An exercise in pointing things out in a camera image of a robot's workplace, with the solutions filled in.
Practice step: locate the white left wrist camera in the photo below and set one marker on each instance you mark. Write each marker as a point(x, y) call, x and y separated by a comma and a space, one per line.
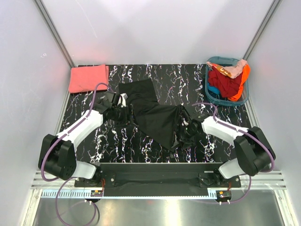
point(122, 100)

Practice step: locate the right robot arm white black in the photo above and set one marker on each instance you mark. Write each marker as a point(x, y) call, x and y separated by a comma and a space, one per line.
point(253, 151)

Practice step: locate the aluminium frame post right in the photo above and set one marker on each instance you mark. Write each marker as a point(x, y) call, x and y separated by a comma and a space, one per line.
point(262, 27)

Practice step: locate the folded pink t shirt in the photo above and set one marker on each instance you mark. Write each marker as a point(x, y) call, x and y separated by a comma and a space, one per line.
point(85, 78)

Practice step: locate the light pink t shirt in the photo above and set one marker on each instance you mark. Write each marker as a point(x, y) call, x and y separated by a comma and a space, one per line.
point(229, 71)

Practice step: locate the white slotted cable duct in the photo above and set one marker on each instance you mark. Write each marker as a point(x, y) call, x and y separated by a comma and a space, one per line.
point(91, 194)

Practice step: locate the orange t shirt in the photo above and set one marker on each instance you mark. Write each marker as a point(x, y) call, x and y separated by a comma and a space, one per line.
point(243, 78)

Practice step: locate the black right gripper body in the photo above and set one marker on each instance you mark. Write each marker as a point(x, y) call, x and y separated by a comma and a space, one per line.
point(186, 134)

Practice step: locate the aluminium frame post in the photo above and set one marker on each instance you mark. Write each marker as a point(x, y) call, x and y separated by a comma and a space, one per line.
point(262, 27)
point(54, 32)

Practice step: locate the teal plastic laundry basket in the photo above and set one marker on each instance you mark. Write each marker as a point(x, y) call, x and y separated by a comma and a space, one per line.
point(218, 99)

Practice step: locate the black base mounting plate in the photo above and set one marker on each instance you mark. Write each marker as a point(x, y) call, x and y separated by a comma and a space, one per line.
point(152, 180)

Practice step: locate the aluminium frame post left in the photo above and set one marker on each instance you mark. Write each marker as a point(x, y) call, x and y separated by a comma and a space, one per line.
point(54, 32)

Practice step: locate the aluminium rail front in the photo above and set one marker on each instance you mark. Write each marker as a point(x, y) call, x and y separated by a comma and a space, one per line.
point(272, 180)

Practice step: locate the black t shirt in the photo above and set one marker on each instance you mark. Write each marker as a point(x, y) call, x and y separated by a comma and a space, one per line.
point(160, 122)

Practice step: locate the dark red t shirt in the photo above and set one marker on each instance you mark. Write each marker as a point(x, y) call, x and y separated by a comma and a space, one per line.
point(228, 87)

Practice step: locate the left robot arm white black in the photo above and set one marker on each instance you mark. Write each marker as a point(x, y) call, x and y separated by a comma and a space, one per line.
point(58, 152)

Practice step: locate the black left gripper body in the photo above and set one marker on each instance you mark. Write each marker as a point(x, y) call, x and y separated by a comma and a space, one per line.
point(121, 114)

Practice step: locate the blue t shirt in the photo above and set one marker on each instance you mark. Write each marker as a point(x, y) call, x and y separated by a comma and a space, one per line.
point(213, 89)

